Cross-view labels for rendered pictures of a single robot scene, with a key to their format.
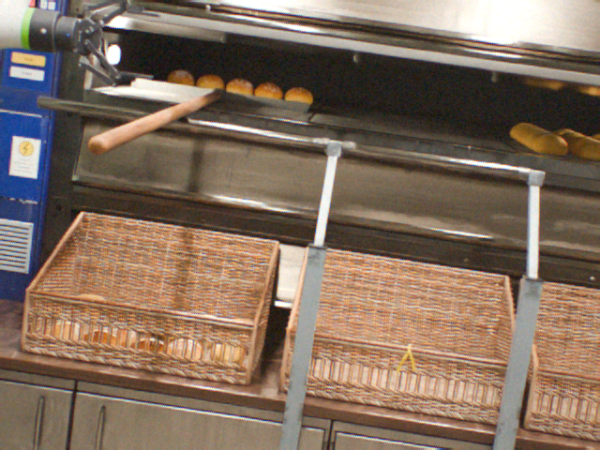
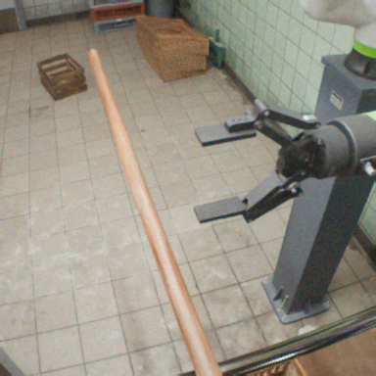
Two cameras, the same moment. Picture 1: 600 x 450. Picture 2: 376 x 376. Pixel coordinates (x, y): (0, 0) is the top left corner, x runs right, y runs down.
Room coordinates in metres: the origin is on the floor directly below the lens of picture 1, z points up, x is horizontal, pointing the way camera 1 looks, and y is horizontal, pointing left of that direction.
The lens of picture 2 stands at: (2.94, 0.23, 1.68)
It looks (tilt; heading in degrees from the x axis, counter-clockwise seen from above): 43 degrees down; 160
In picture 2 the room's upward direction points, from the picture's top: straight up
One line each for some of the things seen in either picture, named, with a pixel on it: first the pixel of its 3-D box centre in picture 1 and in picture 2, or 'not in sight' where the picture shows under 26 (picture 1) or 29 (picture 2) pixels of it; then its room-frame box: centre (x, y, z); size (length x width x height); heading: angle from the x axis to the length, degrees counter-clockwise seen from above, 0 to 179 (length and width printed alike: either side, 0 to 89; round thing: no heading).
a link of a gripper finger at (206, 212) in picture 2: (136, 75); (219, 210); (2.58, 0.40, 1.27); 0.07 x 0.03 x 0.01; 88
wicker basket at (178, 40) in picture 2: not in sight; (170, 34); (-0.33, 1.21, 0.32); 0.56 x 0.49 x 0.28; 6
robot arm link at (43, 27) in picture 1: (48, 31); (351, 148); (2.59, 0.61, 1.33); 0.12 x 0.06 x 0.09; 178
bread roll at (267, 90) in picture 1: (269, 91); not in sight; (4.06, 0.17, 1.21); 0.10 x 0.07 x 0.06; 90
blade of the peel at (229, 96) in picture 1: (225, 92); not in sight; (3.77, 0.30, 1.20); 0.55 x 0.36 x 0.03; 89
